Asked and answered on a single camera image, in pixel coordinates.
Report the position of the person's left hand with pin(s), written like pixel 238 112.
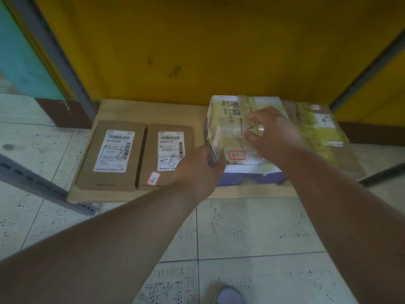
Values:
pixel 193 174

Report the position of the person's right hand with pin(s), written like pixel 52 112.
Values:
pixel 278 136

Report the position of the person's right fingers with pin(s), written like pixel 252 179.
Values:
pixel 259 123

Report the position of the person's left thumb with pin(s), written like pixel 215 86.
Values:
pixel 220 169

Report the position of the small grey marker pen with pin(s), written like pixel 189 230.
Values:
pixel 213 156

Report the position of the white taped parcel purple base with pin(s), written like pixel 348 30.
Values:
pixel 229 129

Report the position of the person's right forearm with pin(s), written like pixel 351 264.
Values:
pixel 345 218

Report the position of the person's left forearm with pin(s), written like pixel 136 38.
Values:
pixel 104 250

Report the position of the brown labelled box red sticker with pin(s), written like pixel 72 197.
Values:
pixel 164 151

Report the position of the brown parcel with green tape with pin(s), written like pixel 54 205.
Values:
pixel 329 136

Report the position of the brown cardboard shelf sheet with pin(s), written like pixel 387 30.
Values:
pixel 152 112

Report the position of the large brown labelled cardboard box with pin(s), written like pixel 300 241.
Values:
pixel 110 155

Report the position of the person's white shoe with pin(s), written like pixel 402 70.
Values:
pixel 230 296

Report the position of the grey metal shelf frame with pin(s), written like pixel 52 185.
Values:
pixel 47 56

